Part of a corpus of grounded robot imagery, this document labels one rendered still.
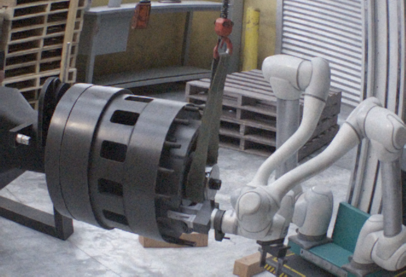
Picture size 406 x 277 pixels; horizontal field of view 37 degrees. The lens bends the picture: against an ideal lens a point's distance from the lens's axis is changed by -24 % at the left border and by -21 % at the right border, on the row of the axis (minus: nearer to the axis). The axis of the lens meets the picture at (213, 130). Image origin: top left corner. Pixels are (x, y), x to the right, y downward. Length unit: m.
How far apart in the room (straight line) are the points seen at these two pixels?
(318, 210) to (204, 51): 6.29
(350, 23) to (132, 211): 6.08
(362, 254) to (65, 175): 1.28
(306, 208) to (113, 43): 4.54
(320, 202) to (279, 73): 0.59
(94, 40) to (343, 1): 3.13
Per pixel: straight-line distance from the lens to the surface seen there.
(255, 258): 3.81
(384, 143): 2.36
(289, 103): 3.04
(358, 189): 3.15
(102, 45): 7.25
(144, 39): 8.49
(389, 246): 2.64
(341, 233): 3.19
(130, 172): 2.43
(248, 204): 2.19
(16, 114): 2.89
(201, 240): 4.15
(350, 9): 8.23
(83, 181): 2.50
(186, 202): 2.62
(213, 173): 2.58
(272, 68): 3.01
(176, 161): 2.44
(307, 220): 3.15
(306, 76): 2.94
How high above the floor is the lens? 1.66
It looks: 14 degrees down
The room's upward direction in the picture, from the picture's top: 5 degrees clockwise
